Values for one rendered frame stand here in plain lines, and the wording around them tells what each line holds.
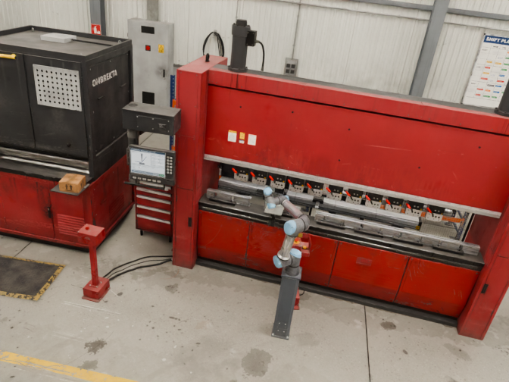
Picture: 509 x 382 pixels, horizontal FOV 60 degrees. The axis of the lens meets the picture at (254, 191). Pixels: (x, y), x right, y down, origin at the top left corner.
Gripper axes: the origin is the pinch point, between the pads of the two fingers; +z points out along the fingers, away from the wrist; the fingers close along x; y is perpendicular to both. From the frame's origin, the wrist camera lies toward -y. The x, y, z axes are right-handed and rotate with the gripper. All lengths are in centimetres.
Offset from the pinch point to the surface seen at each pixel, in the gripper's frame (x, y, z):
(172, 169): -7, -92, -9
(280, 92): 95, -17, -24
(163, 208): -42, -115, 105
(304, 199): 19, 42, 66
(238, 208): -16, -24, 52
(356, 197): 32, 88, 22
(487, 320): -41, 256, 45
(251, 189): 11, -19, 74
